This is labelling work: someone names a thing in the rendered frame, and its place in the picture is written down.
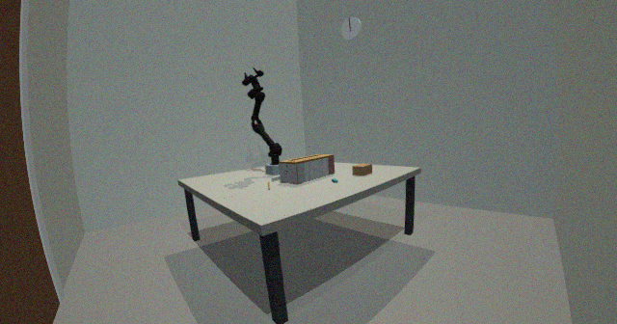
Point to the small tan block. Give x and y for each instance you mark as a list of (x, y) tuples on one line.
[(362, 169)]

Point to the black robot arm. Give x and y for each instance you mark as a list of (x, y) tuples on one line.
[(259, 128)]

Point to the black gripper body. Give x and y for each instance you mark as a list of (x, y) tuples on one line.
[(259, 73)]

